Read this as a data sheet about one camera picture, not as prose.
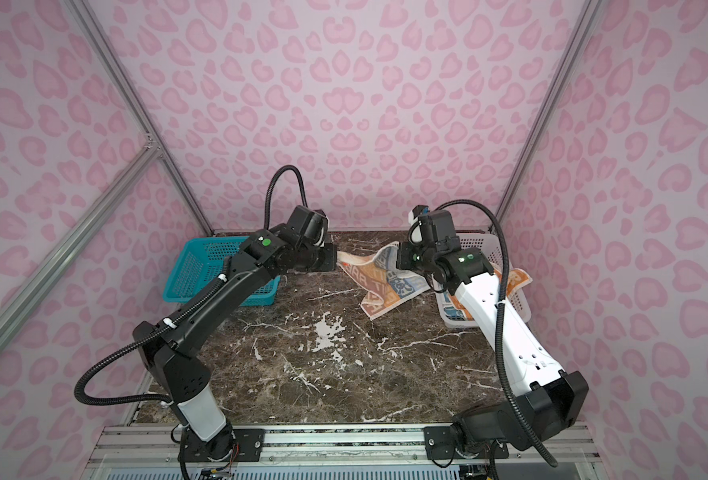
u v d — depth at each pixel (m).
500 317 0.43
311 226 0.58
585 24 0.71
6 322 0.53
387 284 1.02
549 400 0.38
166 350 0.43
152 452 0.73
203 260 1.09
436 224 0.54
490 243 1.00
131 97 0.82
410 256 0.65
